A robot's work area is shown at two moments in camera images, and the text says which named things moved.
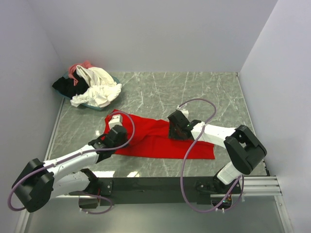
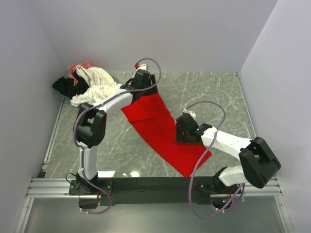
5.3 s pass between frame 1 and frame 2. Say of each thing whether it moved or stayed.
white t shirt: stayed
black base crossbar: stayed
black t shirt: stayed
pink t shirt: stayed
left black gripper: moved
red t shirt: moved
